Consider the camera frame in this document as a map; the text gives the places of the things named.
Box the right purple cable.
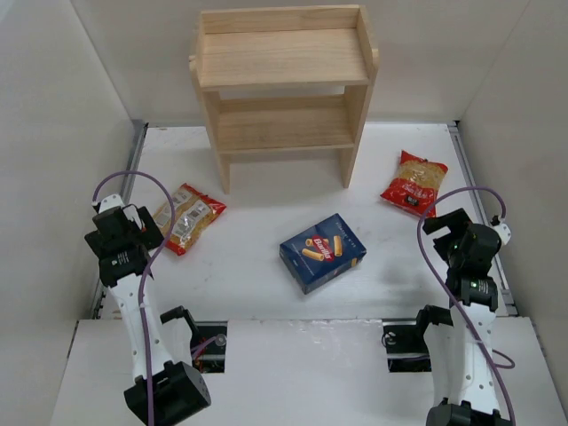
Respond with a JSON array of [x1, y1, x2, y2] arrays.
[[416, 185, 518, 426]]

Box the blue Barilla pasta box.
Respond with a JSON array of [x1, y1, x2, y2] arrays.
[[279, 213, 367, 295]]

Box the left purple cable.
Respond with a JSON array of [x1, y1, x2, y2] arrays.
[[91, 170, 177, 426]]

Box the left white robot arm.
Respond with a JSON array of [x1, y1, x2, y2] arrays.
[[85, 195, 211, 425]]

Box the red pasta bag white labels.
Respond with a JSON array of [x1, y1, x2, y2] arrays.
[[166, 183, 226, 256]]

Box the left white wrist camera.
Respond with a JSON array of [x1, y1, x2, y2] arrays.
[[91, 193, 125, 214]]

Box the left aluminium rail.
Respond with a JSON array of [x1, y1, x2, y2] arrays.
[[91, 119, 149, 320]]

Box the wooden two-tier shelf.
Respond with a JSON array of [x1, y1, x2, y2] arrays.
[[189, 4, 379, 190]]

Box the aluminium rail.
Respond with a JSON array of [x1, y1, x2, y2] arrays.
[[447, 122, 518, 317], [91, 119, 149, 320]]

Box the purple cable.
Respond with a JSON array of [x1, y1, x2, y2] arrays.
[[416, 185, 518, 426], [91, 170, 177, 426]]

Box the right aluminium rail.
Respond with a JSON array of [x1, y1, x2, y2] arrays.
[[447, 122, 518, 317]]

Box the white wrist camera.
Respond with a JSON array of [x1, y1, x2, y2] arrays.
[[490, 215, 512, 246], [91, 193, 125, 214]]

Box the red pasta bag black logo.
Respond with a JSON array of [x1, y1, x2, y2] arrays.
[[381, 150, 448, 217]]

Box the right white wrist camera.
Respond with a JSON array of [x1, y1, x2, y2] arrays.
[[490, 215, 512, 246]]

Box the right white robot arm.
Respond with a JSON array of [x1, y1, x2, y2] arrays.
[[422, 209, 511, 425]]

